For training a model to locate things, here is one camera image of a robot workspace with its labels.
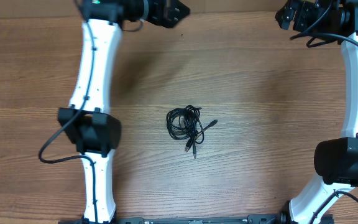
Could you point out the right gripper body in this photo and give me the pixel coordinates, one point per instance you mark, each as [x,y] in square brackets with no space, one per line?
[305,18]

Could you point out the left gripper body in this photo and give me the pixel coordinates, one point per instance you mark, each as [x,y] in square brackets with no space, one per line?
[155,13]

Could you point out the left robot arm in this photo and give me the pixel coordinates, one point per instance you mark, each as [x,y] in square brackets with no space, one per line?
[87,120]

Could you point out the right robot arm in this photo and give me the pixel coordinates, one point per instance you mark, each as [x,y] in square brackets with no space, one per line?
[335,161]

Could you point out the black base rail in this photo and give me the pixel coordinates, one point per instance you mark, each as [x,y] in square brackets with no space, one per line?
[250,219]

